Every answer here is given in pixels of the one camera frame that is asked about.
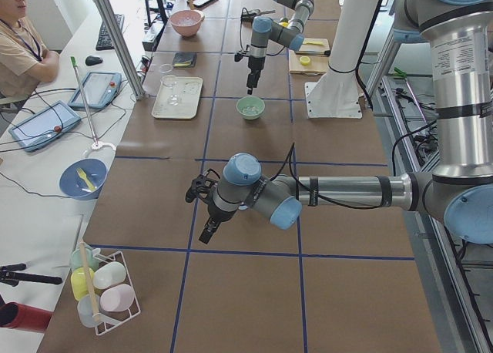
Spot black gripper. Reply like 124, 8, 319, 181
246, 55, 265, 95
199, 203, 236, 244

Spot green bowl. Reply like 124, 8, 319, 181
236, 96, 265, 120

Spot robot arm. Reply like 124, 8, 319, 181
245, 0, 315, 95
186, 0, 492, 244

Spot clear ice cubes in bowl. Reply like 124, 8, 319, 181
243, 105, 259, 115

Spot steel ice scoop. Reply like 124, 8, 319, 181
240, 8, 276, 22

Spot pink bowl with ice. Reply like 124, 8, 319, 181
169, 10, 205, 37

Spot blue bowl with fork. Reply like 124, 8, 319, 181
59, 159, 108, 200

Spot lemon half slice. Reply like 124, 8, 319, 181
299, 55, 311, 66

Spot bamboo cutting board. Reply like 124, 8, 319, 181
288, 38, 330, 75

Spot grey folded cloth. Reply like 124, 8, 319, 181
173, 52, 197, 68

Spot cream bear tray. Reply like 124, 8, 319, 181
151, 75, 203, 119

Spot steel muddler black tip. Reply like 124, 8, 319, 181
295, 50, 331, 56

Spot clear wine glass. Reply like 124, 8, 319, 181
161, 73, 181, 106

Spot glass petri dish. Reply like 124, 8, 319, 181
159, 64, 174, 75

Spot black keyboard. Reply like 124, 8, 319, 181
95, 12, 126, 52

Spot far teach pendant tablet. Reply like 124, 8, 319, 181
80, 72, 122, 110

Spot teach pendant tablet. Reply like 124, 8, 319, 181
80, 72, 122, 110
8, 100, 81, 152

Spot black computer mouse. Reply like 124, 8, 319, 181
85, 55, 103, 66

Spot rod with green tip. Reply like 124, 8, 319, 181
70, 56, 116, 158

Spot near teach pendant tablet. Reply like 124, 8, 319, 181
8, 100, 81, 152

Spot black tripod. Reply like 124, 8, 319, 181
1, 264, 62, 287

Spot red cylinder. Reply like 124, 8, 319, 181
1, 302, 52, 333

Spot seated person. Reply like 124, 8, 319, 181
1, 0, 59, 99

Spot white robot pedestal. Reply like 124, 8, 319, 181
306, 0, 382, 119

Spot white wire cup rack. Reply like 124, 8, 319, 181
69, 242, 141, 336

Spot aluminium frame post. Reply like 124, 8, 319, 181
93, 0, 146, 100

